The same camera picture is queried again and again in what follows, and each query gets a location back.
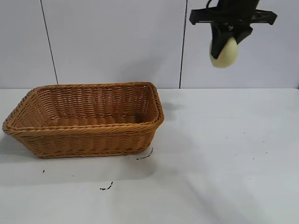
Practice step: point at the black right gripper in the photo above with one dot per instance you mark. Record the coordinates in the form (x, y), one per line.
(233, 12)

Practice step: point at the pale yellow egg yolk pastry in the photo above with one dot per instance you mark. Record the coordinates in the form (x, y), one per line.
(227, 56)

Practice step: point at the brown woven wicker basket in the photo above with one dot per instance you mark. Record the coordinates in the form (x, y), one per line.
(88, 137)

